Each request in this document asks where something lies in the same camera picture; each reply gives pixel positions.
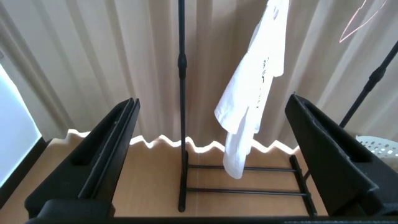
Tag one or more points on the black clothes rack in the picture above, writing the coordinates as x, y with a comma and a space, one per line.
182, 93

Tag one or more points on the white laundry basket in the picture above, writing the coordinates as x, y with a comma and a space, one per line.
382, 147

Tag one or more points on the beige curtain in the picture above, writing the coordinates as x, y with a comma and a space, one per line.
93, 62

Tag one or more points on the white printed t-shirt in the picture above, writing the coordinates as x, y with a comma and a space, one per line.
255, 87

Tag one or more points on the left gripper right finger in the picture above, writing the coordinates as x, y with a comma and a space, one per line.
339, 168

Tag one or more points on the pink clothes hanger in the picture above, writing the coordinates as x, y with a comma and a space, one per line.
357, 29

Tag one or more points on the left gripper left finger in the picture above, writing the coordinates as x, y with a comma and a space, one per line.
87, 174

